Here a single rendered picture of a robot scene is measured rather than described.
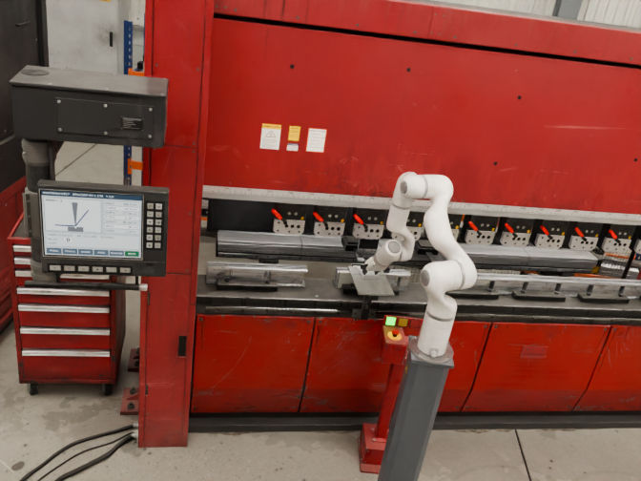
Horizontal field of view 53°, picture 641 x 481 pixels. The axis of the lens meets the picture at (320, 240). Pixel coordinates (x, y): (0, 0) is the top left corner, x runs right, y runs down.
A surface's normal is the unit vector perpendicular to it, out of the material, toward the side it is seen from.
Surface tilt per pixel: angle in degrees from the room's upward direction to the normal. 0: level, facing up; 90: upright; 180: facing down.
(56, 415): 0
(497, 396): 103
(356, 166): 90
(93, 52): 90
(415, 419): 90
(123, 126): 90
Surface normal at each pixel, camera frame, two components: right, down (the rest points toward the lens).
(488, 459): 0.14, -0.89
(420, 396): -0.07, 0.43
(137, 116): 0.17, 0.46
